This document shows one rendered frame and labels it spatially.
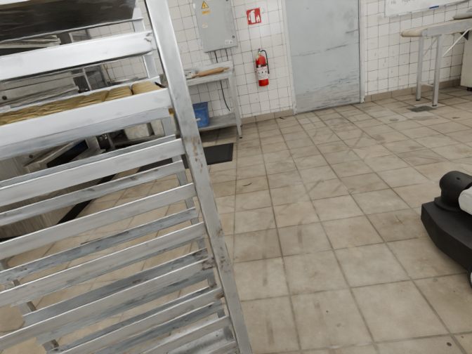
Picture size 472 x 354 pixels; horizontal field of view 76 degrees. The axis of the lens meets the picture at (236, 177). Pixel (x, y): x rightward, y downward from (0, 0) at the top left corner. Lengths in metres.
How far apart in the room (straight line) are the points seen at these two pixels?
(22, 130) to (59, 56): 0.13
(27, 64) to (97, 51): 0.10
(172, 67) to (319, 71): 4.49
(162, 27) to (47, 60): 0.17
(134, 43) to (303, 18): 4.40
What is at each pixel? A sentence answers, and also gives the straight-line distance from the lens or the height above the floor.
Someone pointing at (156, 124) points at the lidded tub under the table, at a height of 0.37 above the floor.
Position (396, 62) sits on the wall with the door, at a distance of 5.28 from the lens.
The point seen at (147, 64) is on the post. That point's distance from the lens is 0.96.
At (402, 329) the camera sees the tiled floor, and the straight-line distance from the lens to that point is 1.57.
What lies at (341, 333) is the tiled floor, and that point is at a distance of 1.52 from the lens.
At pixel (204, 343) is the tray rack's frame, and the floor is 0.15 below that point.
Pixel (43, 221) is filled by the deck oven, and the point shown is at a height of 0.21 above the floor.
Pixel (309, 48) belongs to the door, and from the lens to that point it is 4.88.
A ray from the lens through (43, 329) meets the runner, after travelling 0.74.
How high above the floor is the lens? 1.20
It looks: 24 degrees down
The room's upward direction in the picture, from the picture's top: 12 degrees counter-clockwise
